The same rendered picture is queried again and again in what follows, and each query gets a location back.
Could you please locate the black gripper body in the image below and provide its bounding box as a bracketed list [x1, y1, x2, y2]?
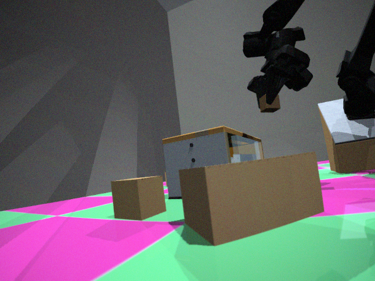
[247, 43, 310, 93]

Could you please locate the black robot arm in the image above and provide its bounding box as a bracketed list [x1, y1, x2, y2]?
[243, 0, 375, 120]

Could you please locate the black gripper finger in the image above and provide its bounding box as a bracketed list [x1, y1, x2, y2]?
[265, 64, 296, 105]
[253, 80, 266, 109]

